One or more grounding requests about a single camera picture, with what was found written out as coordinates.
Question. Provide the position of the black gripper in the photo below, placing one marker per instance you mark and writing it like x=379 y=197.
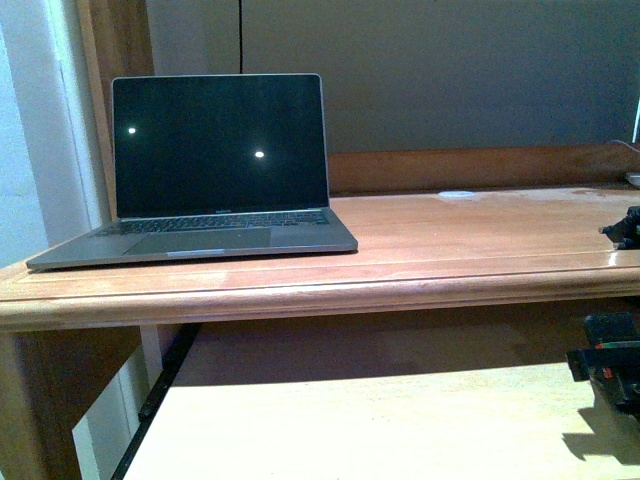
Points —
x=611 y=362

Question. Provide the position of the white flat device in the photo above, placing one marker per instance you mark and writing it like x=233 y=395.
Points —
x=633 y=178

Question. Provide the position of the white round desk grommet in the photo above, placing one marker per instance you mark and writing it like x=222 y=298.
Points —
x=457 y=194

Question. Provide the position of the grey laptop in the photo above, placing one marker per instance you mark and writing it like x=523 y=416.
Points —
x=213 y=166

